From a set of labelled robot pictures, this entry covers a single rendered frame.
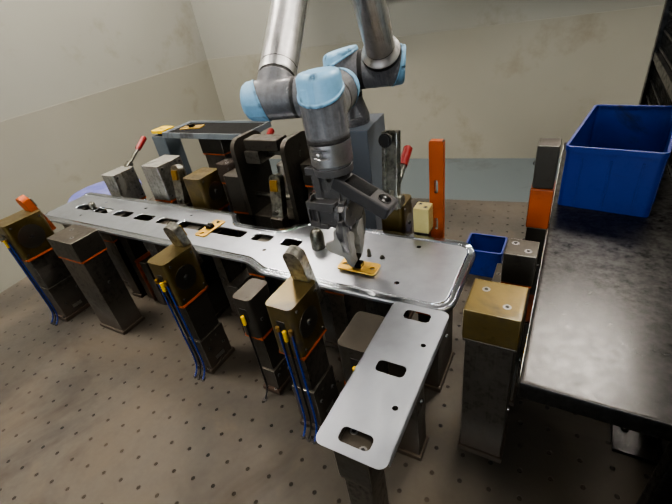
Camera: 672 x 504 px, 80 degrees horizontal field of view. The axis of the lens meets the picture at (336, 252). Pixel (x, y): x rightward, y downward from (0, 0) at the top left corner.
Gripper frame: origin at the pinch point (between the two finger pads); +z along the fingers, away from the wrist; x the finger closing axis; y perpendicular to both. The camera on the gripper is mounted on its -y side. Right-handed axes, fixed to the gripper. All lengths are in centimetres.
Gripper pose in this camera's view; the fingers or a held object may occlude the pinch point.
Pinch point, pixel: (357, 258)
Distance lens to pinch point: 80.0
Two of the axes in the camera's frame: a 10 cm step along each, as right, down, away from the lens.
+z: 1.6, 8.3, 5.3
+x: -4.7, 5.3, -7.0
